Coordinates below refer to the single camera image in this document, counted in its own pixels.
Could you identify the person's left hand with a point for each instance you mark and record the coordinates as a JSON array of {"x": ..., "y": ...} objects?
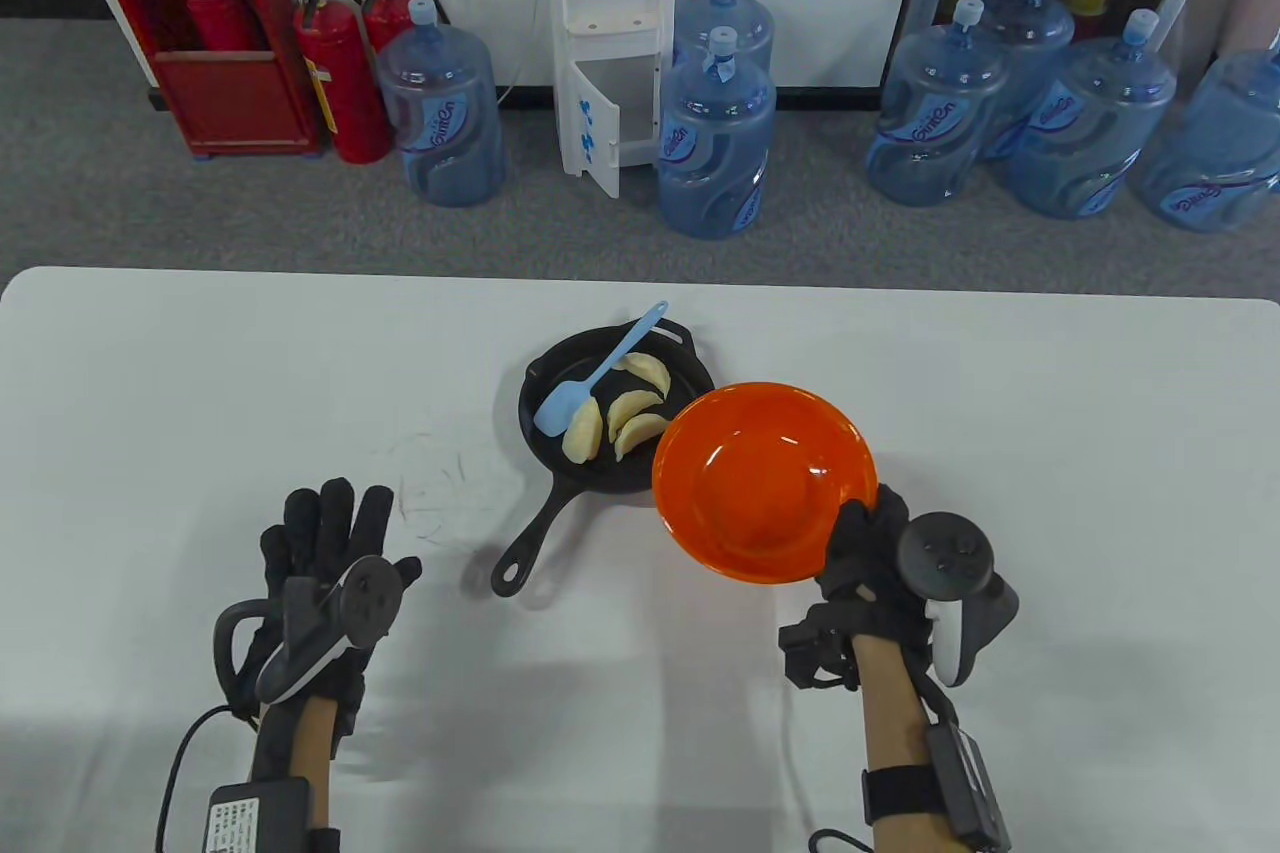
[{"x": 325, "y": 543}]

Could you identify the person's right hand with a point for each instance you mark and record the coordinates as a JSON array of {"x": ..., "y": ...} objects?
[{"x": 865, "y": 563}]

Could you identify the orange plastic bowl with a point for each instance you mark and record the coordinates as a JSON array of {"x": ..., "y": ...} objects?
[{"x": 760, "y": 483}]

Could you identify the black frying pan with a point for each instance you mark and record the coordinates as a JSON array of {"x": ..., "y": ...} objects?
[{"x": 530, "y": 548}]

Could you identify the pale yellow dumpling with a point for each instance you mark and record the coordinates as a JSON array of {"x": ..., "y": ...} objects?
[
  {"x": 650, "y": 373},
  {"x": 635, "y": 435},
  {"x": 630, "y": 405},
  {"x": 583, "y": 433}
]

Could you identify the blue dessert shovel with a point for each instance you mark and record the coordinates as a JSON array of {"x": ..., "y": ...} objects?
[{"x": 560, "y": 413}]

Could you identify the person's left forearm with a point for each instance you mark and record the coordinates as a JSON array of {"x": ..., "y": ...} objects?
[{"x": 300, "y": 738}]

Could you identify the person's right forearm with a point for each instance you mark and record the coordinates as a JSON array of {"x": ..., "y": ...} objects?
[{"x": 890, "y": 723}]

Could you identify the grey left hand controller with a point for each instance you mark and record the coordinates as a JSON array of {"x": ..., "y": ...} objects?
[{"x": 365, "y": 598}]

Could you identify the black right wrist module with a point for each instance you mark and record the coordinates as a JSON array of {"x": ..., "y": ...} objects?
[{"x": 965, "y": 783}]

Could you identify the black wrist module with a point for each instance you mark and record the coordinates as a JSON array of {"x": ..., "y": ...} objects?
[
  {"x": 965, "y": 783},
  {"x": 260, "y": 818}
]

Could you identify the black left wrist module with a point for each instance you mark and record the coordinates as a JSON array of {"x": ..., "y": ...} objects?
[{"x": 260, "y": 818}]

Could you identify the blue water jug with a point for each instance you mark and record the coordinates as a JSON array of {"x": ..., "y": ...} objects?
[
  {"x": 1090, "y": 133},
  {"x": 715, "y": 153},
  {"x": 440, "y": 123},
  {"x": 1220, "y": 153},
  {"x": 745, "y": 23},
  {"x": 930, "y": 123},
  {"x": 1030, "y": 18}
]

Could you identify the red fire extinguisher cabinet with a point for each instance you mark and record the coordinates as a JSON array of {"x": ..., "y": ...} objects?
[{"x": 230, "y": 103}]

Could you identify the large red fire extinguisher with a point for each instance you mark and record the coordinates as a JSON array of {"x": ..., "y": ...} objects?
[{"x": 345, "y": 93}]

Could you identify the small red fire extinguisher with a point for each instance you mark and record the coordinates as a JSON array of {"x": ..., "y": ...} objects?
[{"x": 385, "y": 18}]

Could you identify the red extinguisher inside cabinet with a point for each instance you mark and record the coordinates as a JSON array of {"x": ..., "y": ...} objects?
[{"x": 215, "y": 18}]

